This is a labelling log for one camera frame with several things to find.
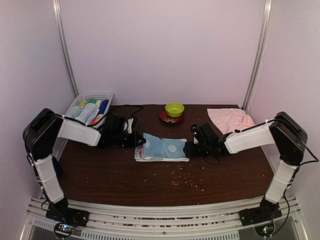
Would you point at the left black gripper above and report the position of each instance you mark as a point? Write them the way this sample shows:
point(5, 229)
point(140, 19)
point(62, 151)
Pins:
point(134, 142)

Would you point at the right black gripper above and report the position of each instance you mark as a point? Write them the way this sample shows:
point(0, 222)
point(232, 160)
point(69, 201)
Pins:
point(189, 151)

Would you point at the blue polka dot towel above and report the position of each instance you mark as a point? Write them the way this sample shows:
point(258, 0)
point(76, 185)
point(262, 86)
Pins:
point(158, 149)

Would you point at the pink towel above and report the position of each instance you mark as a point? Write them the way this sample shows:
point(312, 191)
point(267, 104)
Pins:
point(229, 119)

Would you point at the red floral plate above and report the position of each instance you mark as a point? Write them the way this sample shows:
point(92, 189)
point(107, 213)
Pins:
point(163, 115)

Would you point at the green plastic bowl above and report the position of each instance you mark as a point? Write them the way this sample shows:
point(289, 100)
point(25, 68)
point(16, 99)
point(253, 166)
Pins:
point(174, 109)

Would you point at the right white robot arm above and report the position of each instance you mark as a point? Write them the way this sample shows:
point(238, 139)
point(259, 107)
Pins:
point(281, 131)

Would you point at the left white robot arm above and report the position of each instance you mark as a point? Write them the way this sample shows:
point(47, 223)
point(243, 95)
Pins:
point(39, 139)

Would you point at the red rolled towel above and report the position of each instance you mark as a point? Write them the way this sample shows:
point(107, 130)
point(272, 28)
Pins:
point(96, 119)

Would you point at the dark blue rolled towel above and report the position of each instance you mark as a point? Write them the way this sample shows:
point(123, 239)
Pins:
point(103, 106)

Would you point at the white rolled towel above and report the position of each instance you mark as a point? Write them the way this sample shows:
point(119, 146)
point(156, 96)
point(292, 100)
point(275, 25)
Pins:
point(98, 103)

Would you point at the light blue rolled towel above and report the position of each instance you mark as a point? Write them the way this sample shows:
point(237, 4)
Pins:
point(83, 115)

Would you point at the green rolled towel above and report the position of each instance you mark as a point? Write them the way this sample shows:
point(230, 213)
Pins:
point(91, 101)

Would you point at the yellow rolled towel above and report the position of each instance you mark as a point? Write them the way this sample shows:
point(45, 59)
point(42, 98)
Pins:
point(82, 104)

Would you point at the white plastic basket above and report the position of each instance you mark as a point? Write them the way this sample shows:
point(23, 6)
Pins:
point(102, 96)

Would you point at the dark blue mug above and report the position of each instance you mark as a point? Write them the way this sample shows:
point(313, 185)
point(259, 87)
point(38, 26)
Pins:
point(58, 167)

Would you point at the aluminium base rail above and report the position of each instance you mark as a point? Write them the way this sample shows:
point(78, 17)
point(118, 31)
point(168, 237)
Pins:
point(217, 221)

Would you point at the right aluminium frame post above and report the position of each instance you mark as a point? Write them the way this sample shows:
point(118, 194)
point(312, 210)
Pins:
point(261, 47)

